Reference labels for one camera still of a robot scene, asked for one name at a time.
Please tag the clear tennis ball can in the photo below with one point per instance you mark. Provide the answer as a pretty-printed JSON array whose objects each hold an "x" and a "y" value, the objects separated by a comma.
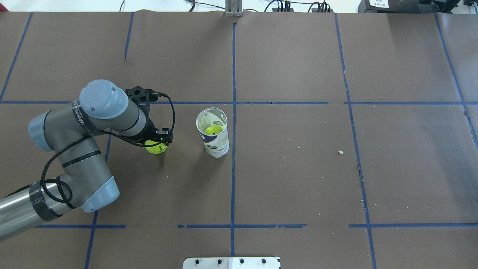
[{"x": 216, "y": 146}]

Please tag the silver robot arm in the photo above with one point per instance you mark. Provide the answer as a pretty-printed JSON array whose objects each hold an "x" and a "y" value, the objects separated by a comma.
[{"x": 77, "y": 176}]

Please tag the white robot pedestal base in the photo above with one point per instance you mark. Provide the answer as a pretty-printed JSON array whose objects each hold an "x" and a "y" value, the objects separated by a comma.
[{"x": 232, "y": 263}]

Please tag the black desktop computer box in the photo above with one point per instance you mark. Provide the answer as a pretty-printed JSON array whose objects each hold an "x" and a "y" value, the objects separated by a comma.
[{"x": 397, "y": 6}]

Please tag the yellow tennis ball in can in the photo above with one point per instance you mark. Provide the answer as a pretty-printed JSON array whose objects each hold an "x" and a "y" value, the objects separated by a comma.
[{"x": 213, "y": 130}]

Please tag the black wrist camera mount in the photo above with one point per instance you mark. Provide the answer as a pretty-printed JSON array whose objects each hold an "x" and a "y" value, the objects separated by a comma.
[{"x": 142, "y": 98}]

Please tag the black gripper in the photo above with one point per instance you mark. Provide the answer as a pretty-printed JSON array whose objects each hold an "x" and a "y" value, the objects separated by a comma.
[{"x": 152, "y": 130}]

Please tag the aluminium frame post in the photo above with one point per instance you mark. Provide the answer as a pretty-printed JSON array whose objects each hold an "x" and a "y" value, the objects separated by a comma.
[{"x": 233, "y": 8}]

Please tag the yellow tennis ball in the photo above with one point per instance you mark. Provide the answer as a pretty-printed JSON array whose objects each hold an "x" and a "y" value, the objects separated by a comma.
[
  {"x": 157, "y": 149},
  {"x": 213, "y": 130}
]

